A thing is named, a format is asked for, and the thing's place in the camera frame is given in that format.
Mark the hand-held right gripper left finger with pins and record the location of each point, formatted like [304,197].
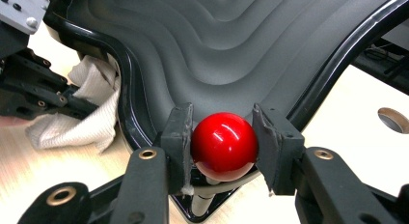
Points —
[148,185]

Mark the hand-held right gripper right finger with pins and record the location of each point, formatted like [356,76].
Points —
[321,185]

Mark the grey cleaning cloth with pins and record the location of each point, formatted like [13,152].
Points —
[87,127]

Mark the red ball knob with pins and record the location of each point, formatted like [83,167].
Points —
[225,146]

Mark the black wavy tray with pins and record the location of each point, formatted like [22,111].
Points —
[225,56]

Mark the round grey table grommet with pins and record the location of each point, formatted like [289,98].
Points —
[390,116]

